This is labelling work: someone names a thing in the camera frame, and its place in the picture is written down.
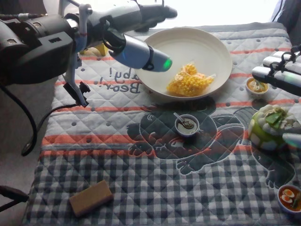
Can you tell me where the small bowl with egg halves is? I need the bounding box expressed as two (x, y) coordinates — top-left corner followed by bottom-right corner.
(277, 184), (301, 213)

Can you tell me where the black stand piece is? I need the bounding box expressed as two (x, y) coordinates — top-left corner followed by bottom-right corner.
(0, 185), (30, 213)

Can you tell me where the brown sponge block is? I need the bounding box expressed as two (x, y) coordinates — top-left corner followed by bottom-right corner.
(68, 180), (114, 218)

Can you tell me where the small bowl with orange soup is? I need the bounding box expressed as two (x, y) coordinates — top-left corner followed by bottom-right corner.
(245, 77), (269, 97)

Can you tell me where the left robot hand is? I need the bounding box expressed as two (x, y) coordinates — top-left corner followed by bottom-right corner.
(86, 0), (178, 73)

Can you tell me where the yellow block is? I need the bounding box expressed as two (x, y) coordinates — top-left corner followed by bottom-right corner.
(79, 43), (110, 57)

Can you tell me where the cream round plate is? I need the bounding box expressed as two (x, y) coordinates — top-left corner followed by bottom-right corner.
(143, 27), (233, 101)

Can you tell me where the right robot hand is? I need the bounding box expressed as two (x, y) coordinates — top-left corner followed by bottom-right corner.
(251, 44), (301, 149)

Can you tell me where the grey quilt with bear print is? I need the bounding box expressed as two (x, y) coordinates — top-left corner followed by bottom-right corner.
(22, 22), (301, 226)

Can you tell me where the black cable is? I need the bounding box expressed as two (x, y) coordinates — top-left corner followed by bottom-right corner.
(0, 83), (83, 157)

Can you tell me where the small bowl with dark soup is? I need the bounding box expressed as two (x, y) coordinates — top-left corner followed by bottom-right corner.
(174, 112), (201, 137)

